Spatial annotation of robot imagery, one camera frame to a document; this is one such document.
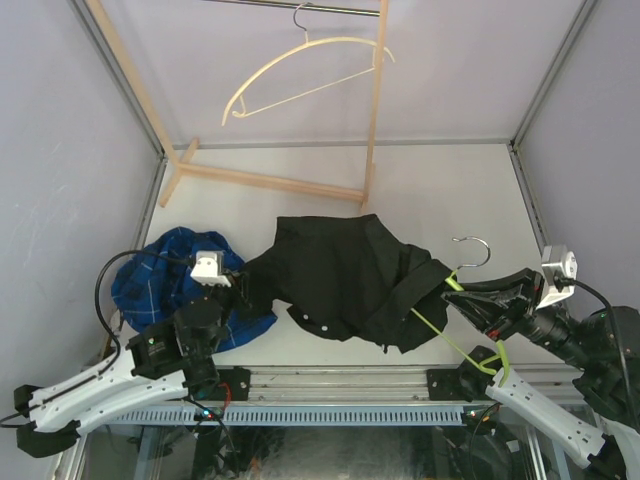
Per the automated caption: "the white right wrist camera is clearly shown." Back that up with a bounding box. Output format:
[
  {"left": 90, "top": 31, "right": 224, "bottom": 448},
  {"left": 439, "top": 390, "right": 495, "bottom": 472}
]
[{"left": 536, "top": 245, "right": 578, "bottom": 310}]

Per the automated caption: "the black button shirt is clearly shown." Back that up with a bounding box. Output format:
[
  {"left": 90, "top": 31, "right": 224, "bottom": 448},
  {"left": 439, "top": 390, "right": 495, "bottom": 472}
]
[{"left": 239, "top": 214, "right": 451, "bottom": 353}]

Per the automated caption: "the aluminium extrusion rail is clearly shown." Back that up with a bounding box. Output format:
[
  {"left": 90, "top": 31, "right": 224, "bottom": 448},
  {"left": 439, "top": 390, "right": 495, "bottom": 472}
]
[{"left": 234, "top": 364, "right": 586, "bottom": 405}]

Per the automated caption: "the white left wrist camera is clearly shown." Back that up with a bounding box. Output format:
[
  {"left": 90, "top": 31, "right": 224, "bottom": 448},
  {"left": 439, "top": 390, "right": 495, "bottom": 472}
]
[{"left": 190, "top": 250, "right": 231, "bottom": 288}]

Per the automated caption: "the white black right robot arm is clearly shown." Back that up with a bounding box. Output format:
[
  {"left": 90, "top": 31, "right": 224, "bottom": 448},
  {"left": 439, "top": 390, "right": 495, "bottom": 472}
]
[{"left": 440, "top": 263, "right": 639, "bottom": 479}]

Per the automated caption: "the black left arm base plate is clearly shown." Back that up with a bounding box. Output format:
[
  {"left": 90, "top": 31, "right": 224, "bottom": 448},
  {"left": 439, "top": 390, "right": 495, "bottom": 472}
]
[{"left": 196, "top": 366, "right": 251, "bottom": 401}]

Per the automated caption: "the black camera cable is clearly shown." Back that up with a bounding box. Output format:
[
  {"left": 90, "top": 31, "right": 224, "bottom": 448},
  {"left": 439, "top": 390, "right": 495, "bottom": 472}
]
[
  {"left": 94, "top": 249, "right": 196, "bottom": 351},
  {"left": 554, "top": 277, "right": 634, "bottom": 381}
]

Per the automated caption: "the green plastic hanger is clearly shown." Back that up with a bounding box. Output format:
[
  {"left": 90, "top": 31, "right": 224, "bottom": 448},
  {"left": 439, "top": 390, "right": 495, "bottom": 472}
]
[{"left": 411, "top": 236, "right": 511, "bottom": 387}]

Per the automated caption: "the black left camera cable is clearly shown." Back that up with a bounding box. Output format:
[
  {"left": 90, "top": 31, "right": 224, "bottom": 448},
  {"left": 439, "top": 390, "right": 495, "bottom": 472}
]
[{"left": 94, "top": 249, "right": 196, "bottom": 351}]

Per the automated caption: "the blue slotted cable duct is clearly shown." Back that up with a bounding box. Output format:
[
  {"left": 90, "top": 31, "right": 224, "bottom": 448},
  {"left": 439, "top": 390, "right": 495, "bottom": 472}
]
[{"left": 110, "top": 405, "right": 465, "bottom": 427}]

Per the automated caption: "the wooden clothes rack frame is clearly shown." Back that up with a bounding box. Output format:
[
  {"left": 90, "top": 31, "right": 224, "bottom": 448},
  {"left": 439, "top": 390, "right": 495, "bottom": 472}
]
[{"left": 85, "top": 1, "right": 393, "bottom": 209}]

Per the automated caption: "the beige plastic hanger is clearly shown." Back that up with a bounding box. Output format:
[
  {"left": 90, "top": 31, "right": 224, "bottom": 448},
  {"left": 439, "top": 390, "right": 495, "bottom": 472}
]
[{"left": 220, "top": 1, "right": 396, "bottom": 127}]

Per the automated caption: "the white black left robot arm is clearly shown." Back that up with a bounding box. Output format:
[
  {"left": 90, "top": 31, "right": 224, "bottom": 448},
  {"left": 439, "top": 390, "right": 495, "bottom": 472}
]
[{"left": 14, "top": 274, "right": 248, "bottom": 458}]

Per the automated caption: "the blue plaid shirt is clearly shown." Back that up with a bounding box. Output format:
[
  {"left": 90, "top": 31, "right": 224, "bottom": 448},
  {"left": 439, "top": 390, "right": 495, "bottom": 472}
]
[{"left": 111, "top": 226, "right": 277, "bottom": 352}]

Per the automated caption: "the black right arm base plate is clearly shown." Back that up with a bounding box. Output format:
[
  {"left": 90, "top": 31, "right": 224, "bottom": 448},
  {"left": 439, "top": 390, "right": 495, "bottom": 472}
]
[{"left": 426, "top": 368, "right": 492, "bottom": 402}]

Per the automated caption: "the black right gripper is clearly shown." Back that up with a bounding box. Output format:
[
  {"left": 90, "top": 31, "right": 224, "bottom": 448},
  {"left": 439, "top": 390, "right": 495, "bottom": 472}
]
[{"left": 441, "top": 265, "right": 597, "bottom": 371}]

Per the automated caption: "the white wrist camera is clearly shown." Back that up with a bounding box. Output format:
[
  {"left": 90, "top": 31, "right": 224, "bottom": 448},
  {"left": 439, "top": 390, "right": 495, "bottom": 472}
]
[
  {"left": 536, "top": 245, "right": 578, "bottom": 310},
  {"left": 190, "top": 250, "right": 231, "bottom": 288}
]

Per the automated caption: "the black right camera cable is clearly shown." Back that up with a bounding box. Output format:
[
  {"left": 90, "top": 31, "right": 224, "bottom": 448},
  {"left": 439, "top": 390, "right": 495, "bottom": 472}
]
[{"left": 554, "top": 277, "right": 634, "bottom": 381}]

